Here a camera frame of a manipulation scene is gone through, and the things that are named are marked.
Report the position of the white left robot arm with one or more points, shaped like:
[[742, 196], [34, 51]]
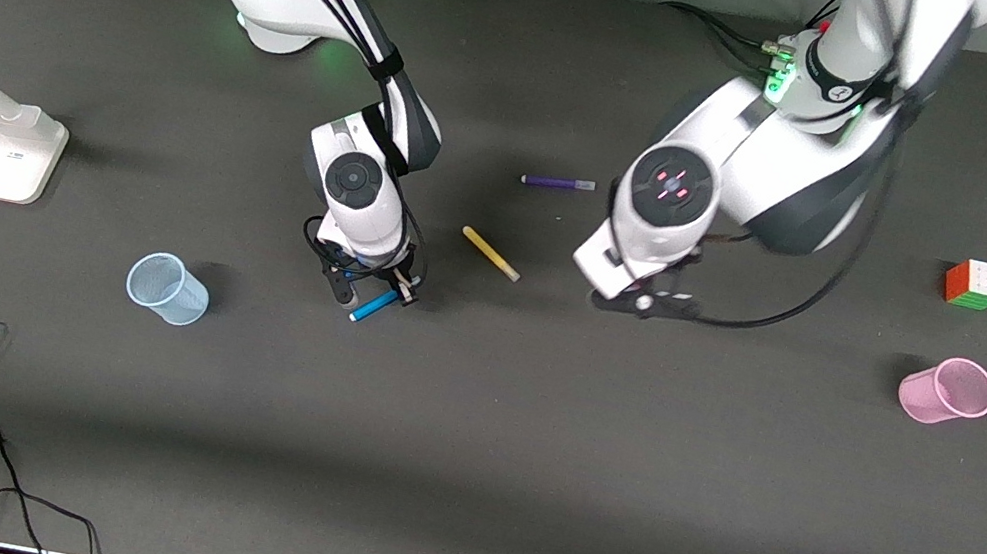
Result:
[[777, 165]]

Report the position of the blue mesh cup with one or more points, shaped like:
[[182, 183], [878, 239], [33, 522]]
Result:
[[184, 304]]

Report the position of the pink mesh cup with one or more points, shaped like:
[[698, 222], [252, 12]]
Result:
[[923, 402]]

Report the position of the colourful puzzle cube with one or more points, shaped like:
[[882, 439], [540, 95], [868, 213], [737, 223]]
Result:
[[977, 284]]

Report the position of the dark grey table mat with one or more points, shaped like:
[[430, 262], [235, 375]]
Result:
[[460, 464]]

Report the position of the blue marker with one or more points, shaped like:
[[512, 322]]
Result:
[[371, 306]]

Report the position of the purple marker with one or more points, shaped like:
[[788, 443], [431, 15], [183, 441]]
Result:
[[556, 182]]

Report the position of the yellow marker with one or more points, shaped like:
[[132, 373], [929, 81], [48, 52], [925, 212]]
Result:
[[491, 253]]

